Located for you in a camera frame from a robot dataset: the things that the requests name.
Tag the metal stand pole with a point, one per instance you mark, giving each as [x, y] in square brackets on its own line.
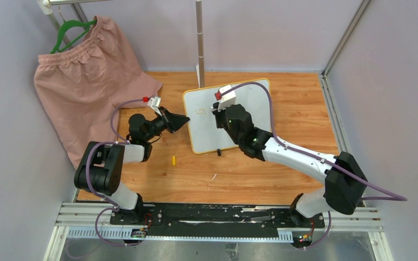
[200, 68]

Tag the yellow framed whiteboard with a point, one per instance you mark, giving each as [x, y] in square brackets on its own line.
[204, 135]

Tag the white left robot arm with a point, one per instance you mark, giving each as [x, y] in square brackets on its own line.
[101, 166]

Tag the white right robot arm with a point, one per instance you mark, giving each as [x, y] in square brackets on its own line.
[341, 176]

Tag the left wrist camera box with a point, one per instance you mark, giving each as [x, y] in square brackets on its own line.
[154, 103]

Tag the pink cloth shorts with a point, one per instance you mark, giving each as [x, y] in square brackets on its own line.
[80, 88]

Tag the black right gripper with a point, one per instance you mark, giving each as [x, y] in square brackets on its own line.
[218, 115]

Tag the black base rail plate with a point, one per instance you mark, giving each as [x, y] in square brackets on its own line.
[220, 221]

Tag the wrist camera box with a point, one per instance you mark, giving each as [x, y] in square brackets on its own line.
[154, 103]
[225, 97]

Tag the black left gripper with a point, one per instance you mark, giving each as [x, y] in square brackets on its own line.
[171, 122]

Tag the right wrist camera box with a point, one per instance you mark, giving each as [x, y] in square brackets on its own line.
[225, 97]

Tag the aluminium frame post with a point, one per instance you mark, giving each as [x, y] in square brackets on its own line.
[354, 22]

